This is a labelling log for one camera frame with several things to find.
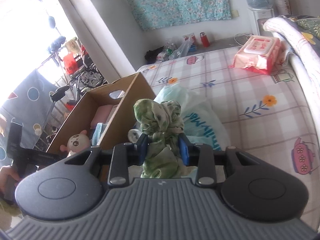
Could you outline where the white water dispenser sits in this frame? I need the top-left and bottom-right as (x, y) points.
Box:
(247, 7), (274, 36)

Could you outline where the wheelchair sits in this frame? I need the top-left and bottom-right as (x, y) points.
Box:
(49, 44), (106, 106)

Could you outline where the white cable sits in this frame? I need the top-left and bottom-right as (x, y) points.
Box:
(234, 32), (254, 47)

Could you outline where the red thermos bottle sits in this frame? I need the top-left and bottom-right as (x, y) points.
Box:
(200, 32), (210, 48)

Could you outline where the brown cardboard box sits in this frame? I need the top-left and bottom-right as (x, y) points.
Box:
(47, 72), (155, 153)

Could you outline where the red wet wipes pack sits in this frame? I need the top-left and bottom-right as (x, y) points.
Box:
(233, 35), (281, 75)

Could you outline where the green leaf pattern pillow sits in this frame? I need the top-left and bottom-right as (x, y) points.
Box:
(297, 17), (320, 38)

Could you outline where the pink sponge pad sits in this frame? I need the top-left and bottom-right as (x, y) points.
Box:
(91, 105), (113, 129)

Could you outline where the clear plastic bag clutter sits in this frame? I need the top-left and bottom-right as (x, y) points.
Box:
(144, 34), (197, 64)

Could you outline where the person left hand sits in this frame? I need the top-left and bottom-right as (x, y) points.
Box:
(0, 166), (21, 194)

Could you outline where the teal floral wall cloth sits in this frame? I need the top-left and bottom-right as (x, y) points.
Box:
(127, 0), (232, 31)

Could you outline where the green floral scrunchie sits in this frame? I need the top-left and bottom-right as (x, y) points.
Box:
(133, 99), (184, 179)

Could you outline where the white plastic bag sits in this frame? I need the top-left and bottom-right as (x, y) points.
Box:
(127, 83), (231, 178)

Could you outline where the grey star blanket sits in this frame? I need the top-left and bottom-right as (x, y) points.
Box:
(280, 15), (319, 56)

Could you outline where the light blue towel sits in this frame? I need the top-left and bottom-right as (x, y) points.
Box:
(92, 122), (106, 146)

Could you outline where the white checked quilt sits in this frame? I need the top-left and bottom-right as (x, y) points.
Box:
(262, 16), (320, 86)

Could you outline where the pink round plush toy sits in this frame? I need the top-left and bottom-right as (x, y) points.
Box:
(60, 130), (91, 157)

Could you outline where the blue patterned hanging sheet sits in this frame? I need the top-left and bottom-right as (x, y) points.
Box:
(1, 70), (57, 166)

